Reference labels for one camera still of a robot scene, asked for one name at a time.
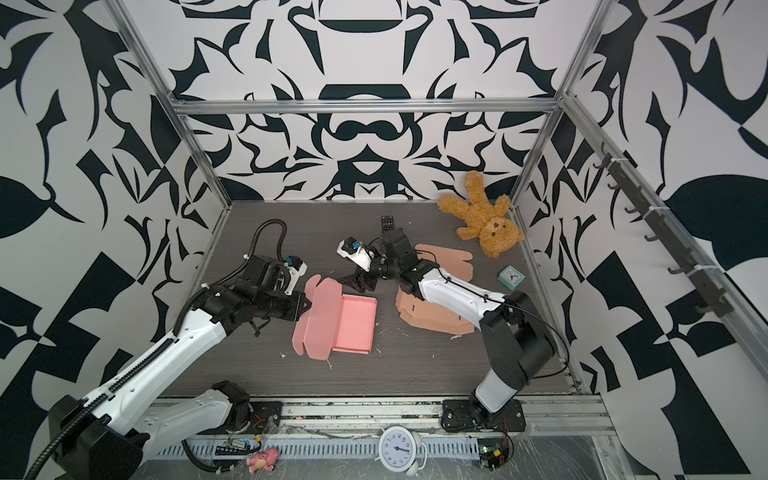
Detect pink paper box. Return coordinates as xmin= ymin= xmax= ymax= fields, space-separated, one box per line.
xmin=292 ymin=275 xmax=377 ymax=361

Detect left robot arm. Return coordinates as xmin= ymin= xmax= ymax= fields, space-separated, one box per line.
xmin=25 ymin=250 xmax=311 ymax=479

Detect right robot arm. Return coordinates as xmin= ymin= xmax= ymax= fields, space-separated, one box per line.
xmin=337 ymin=229 xmax=562 ymax=432

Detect peach flat paper box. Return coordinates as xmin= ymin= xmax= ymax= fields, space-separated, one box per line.
xmin=395 ymin=244 xmax=476 ymax=336

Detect black tv remote control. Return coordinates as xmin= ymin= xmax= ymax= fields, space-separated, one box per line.
xmin=381 ymin=215 xmax=395 ymax=232

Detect brown teddy bear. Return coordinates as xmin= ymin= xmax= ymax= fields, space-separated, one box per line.
xmin=437 ymin=171 xmax=525 ymax=258

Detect small green alarm clock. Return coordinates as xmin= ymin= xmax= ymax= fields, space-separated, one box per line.
xmin=498 ymin=266 xmax=525 ymax=291

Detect green circuit board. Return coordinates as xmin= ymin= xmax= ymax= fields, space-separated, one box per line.
xmin=214 ymin=437 xmax=262 ymax=457

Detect small pink toy figure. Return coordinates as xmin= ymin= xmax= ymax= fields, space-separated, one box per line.
xmin=247 ymin=447 xmax=280 ymax=474

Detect white round table clock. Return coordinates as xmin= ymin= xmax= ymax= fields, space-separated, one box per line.
xmin=376 ymin=425 xmax=429 ymax=477

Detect black electronics module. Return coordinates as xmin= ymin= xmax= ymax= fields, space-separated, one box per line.
xmin=478 ymin=435 xmax=515 ymax=471

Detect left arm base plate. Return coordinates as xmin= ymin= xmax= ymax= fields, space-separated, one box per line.
xmin=224 ymin=401 xmax=283 ymax=435

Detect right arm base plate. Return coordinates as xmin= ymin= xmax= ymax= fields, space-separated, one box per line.
xmin=440 ymin=397 xmax=527 ymax=433

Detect black corrugated cable conduit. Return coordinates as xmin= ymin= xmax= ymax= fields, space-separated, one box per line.
xmin=23 ymin=395 xmax=109 ymax=480

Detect black wall hook rack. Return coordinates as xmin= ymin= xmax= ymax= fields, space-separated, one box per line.
xmin=595 ymin=150 xmax=737 ymax=318

